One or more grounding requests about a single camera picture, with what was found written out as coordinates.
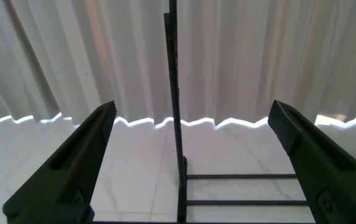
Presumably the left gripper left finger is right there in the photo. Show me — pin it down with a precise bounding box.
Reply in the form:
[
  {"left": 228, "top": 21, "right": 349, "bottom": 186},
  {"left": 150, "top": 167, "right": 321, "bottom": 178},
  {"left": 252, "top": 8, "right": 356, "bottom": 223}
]
[{"left": 2, "top": 100, "right": 117, "bottom": 223}]

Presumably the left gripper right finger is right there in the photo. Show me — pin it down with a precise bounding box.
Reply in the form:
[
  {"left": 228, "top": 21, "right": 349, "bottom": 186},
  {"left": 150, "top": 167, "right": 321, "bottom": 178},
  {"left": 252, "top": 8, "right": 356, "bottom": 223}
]
[{"left": 268, "top": 100, "right": 356, "bottom": 224}]

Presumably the black clothes rack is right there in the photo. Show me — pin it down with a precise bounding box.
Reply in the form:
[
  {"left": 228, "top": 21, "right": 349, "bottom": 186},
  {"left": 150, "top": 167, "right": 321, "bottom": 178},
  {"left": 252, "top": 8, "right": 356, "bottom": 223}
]
[{"left": 164, "top": 0, "right": 356, "bottom": 223}]

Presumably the white curtain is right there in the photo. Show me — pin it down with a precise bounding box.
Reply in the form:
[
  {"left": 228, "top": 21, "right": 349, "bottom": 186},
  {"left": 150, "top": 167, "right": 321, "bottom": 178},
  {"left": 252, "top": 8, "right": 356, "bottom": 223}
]
[{"left": 0, "top": 0, "right": 356, "bottom": 130}]

